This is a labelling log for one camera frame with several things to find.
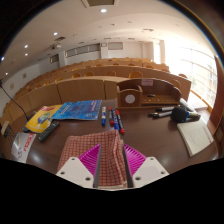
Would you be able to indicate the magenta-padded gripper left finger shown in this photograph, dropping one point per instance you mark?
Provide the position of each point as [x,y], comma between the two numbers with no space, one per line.
[78,168]

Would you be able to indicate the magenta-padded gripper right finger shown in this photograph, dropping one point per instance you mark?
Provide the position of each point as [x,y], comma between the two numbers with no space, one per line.
[145,168]

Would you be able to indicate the red checked towel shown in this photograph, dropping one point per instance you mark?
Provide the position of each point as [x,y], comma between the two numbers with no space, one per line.
[111,160]

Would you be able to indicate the black remote control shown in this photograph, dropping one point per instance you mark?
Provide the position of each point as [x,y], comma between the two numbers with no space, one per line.
[49,131]

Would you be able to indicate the red marker pen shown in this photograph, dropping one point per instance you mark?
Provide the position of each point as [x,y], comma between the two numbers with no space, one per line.
[120,121]

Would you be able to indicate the blue marker pen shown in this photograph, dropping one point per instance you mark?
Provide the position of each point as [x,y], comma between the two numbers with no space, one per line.
[116,120]

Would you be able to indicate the black marker pen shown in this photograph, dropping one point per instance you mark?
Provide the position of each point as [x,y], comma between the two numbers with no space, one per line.
[165,108]
[160,114]

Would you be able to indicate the white marker with blue cap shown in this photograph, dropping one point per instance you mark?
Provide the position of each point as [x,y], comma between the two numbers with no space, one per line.
[103,116]

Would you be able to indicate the blue booklet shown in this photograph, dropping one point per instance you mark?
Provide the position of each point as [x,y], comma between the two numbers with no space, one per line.
[78,110]

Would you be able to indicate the white leaflet with red print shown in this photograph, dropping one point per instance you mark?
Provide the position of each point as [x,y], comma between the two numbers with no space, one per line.
[22,146]

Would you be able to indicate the white paper pad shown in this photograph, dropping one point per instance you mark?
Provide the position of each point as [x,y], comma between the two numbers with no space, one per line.
[195,135]

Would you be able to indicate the white marker with red cap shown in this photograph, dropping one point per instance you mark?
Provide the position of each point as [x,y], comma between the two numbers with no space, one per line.
[111,116]

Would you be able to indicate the yellow booklet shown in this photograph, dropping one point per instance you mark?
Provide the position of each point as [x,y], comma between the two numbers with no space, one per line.
[41,118]

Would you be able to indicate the black handheld microphone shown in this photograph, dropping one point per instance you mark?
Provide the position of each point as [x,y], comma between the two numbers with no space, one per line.
[180,114]

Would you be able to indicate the black gooseneck desk microphone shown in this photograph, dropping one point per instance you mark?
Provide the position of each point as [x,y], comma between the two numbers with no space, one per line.
[29,124]

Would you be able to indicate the wooden desk organizer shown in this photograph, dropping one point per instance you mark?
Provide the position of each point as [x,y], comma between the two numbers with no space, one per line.
[150,93]

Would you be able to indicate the rows of wooden lecture seats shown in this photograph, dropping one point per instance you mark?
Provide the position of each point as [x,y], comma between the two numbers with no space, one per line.
[80,88]

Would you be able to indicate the large bright window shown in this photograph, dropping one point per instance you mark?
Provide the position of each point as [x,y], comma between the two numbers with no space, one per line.
[193,70]

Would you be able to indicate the recessed ceiling lights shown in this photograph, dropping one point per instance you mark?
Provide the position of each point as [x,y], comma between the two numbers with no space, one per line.
[103,10]

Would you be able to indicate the ceiling air vent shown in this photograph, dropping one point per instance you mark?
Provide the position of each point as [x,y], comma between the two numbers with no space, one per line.
[100,2]

